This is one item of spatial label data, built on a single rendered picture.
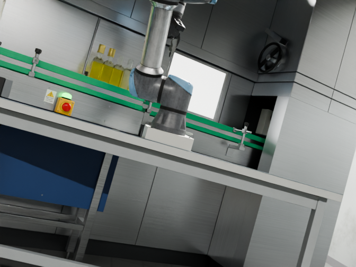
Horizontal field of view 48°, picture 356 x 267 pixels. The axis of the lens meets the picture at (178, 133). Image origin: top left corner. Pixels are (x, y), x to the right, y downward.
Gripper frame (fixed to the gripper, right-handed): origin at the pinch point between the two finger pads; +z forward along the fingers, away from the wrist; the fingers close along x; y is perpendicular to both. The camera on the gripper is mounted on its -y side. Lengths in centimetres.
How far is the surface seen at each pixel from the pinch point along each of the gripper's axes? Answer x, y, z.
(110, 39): 16.1, 42.0, -4.9
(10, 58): 64, 16, 25
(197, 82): -45, 42, 0
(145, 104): -8.0, 26.1, 25.0
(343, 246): -290, 93, 94
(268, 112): -103, 38, 3
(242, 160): -81, 24, 39
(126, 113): 5.5, 14.4, 33.2
